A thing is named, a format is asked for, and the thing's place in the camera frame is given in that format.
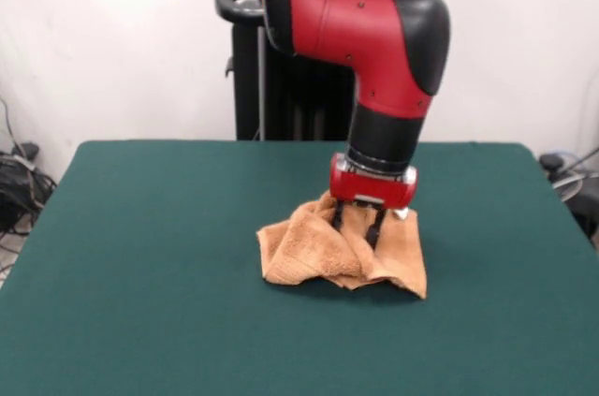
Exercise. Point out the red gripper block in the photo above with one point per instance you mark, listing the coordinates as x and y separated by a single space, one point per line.
374 190

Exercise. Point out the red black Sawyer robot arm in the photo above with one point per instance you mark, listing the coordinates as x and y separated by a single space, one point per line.
337 17

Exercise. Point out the black floor equipment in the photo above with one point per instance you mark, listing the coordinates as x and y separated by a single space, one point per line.
587 213

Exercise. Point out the tan terry towel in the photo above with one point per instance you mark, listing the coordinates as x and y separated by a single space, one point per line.
304 251

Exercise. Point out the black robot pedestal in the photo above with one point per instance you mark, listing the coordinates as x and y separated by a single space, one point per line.
248 87

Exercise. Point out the dark green table cloth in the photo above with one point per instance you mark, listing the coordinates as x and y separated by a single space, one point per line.
140 321

